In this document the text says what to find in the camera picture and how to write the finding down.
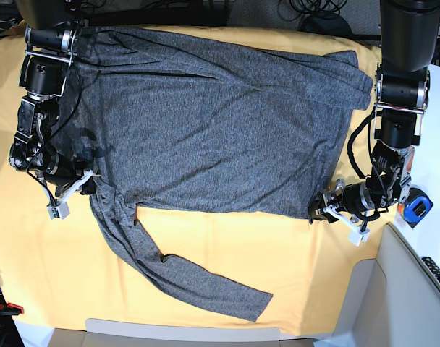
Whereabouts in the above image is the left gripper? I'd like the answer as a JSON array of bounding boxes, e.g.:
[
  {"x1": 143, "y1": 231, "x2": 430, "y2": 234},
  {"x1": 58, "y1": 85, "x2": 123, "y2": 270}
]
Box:
[{"x1": 308, "y1": 179, "x2": 368, "y2": 235}]

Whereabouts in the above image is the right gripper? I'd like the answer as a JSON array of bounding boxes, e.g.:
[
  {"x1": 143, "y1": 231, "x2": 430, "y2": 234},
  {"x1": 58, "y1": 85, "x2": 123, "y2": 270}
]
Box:
[{"x1": 43, "y1": 168, "x2": 96, "y2": 197}]

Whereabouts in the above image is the grey long-sleeve shirt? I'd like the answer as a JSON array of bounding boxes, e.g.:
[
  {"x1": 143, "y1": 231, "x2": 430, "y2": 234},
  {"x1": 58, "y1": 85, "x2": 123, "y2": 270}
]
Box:
[{"x1": 53, "y1": 27, "x2": 373, "y2": 322}]

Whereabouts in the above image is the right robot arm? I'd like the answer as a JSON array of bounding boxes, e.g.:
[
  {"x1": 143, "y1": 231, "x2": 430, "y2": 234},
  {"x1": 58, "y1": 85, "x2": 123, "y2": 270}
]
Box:
[{"x1": 9, "y1": 1, "x2": 87, "y2": 206}]

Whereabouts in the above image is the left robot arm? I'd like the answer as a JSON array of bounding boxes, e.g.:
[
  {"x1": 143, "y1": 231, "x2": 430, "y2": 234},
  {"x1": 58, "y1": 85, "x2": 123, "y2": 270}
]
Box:
[{"x1": 308, "y1": 1, "x2": 440, "y2": 236}]

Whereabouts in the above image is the yellow table cloth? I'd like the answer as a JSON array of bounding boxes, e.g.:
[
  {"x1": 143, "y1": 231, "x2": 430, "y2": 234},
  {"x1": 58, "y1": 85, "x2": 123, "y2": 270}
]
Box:
[{"x1": 0, "y1": 35, "x2": 397, "y2": 335}]

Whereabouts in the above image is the blue black tape measure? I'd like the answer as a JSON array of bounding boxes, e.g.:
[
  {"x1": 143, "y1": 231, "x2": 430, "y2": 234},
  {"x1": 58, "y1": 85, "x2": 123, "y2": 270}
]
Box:
[{"x1": 397, "y1": 187, "x2": 433, "y2": 228}]

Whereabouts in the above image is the red black clamp left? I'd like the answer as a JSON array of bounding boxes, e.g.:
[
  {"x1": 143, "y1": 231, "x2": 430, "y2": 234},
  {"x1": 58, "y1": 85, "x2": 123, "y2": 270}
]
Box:
[{"x1": 0, "y1": 303, "x2": 24, "y2": 316}]

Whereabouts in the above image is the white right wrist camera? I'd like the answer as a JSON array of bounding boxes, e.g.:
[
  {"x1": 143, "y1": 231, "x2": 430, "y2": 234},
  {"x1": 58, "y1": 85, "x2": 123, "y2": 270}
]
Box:
[{"x1": 47, "y1": 201, "x2": 70, "y2": 220}]

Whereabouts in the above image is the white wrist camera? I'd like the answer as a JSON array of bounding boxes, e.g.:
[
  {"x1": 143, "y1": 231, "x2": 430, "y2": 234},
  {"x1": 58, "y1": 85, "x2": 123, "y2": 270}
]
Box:
[
  {"x1": 47, "y1": 201, "x2": 70, "y2": 220},
  {"x1": 347, "y1": 229, "x2": 370, "y2": 247}
]

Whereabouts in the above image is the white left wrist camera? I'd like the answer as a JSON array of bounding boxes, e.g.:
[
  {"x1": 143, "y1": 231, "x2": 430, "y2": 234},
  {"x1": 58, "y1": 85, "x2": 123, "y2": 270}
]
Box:
[{"x1": 347, "y1": 229, "x2": 370, "y2": 247}]

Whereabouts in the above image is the black textured handle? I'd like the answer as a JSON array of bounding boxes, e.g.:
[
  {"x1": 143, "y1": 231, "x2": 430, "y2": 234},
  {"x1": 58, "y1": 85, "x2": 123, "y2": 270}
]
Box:
[{"x1": 422, "y1": 257, "x2": 440, "y2": 283}]

